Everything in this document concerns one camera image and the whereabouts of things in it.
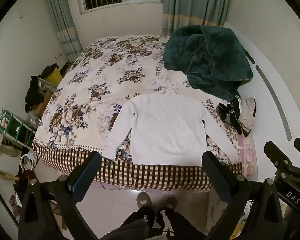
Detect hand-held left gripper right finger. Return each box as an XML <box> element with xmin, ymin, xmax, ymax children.
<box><xmin>201</xmin><ymin>151</ymin><xmax>286</xmax><ymax>240</ymax></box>

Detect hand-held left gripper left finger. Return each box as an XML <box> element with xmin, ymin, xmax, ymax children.
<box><xmin>18</xmin><ymin>151</ymin><xmax>102</xmax><ymax>240</ymax></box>

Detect white knit sweater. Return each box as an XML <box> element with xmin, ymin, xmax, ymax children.
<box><xmin>106</xmin><ymin>87</ymin><xmax>240</xmax><ymax>166</ymax></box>

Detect black hanging clothes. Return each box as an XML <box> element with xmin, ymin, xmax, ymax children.
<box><xmin>24</xmin><ymin>76</ymin><xmax>45</xmax><ymax>113</ymax></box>

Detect pink bed sheet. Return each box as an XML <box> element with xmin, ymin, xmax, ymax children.
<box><xmin>237</xmin><ymin>132</ymin><xmax>257</xmax><ymax>178</ymax></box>

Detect grey slipper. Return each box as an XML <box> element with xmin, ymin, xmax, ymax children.
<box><xmin>136</xmin><ymin>192</ymin><xmax>153</xmax><ymax>209</ymax></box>
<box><xmin>162</xmin><ymin>196</ymin><xmax>178</xmax><ymax>211</ymax></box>

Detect black floral garment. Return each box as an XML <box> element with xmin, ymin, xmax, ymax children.
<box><xmin>216</xmin><ymin>97</ymin><xmax>246</xmax><ymax>135</ymax></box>

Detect dark red bag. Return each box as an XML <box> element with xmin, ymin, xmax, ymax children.
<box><xmin>14</xmin><ymin>169</ymin><xmax>38</xmax><ymax>202</ymax></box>

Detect clear plastic bag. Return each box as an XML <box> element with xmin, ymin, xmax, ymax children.
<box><xmin>27</xmin><ymin>110</ymin><xmax>41</xmax><ymax>129</ymax></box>

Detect person's dark pants legs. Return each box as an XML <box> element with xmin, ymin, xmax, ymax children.
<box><xmin>99</xmin><ymin>205</ymin><xmax>206</xmax><ymax>240</ymax></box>

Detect cardboard box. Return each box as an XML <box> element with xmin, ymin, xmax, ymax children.
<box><xmin>36</xmin><ymin>92</ymin><xmax>53</xmax><ymax>117</ymax></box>

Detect golden stick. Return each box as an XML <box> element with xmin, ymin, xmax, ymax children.
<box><xmin>0</xmin><ymin>165</ymin><xmax>21</xmax><ymax>181</ymax></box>

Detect green shelf rack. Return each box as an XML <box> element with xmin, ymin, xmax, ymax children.
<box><xmin>0</xmin><ymin>108</ymin><xmax>38</xmax><ymax>151</ymax></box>

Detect white shoes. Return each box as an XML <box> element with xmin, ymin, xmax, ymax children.
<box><xmin>0</xmin><ymin>129</ymin><xmax>18</xmax><ymax>158</ymax></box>

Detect white bed headboard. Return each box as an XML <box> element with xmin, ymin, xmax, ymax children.
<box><xmin>222</xmin><ymin>21</ymin><xmax>300</xmax><ymax>182</ymax></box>

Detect yellow box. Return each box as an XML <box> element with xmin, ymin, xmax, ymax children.
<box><xmin>47</xmin><ymin>67</ymin><xmax>65</xmax><ymax>88</ymax></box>

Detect floral bedspread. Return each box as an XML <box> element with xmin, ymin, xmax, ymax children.
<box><xmin>31</xmin><ymin>35</ymin><xmax>257</xmax><ymax>191</ymax></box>

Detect black cloth on box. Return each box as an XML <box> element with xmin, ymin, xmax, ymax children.
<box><xmin>41</xmin><ymin>63</ymin><xmax>59</xmax><ymax>81</ymax></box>

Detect dark green plush blanket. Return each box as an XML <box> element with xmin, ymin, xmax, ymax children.
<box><xmin>163</xmin><ymin>24</ymin><xmax>253</xmax><ymax>102</ymax></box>

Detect grey-green striped curtain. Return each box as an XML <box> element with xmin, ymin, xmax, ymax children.
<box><xmin>161</xmin><ymin>0</ymin><xmax>233</xmax><ymax>37</ymax></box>
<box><xmin>44</xmin><ymin>0</ymin><xmax>83</xmax><ymax>63</ymax></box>

